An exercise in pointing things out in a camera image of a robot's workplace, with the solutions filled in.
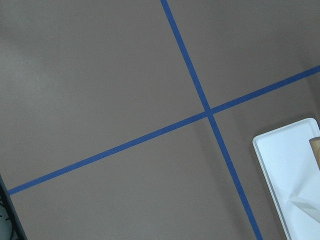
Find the white rectangular tray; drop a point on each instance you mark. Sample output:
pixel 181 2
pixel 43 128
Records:
pixel 292 176

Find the wooden cloth rack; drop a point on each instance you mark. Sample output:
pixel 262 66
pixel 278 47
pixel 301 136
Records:
pixel 315 146

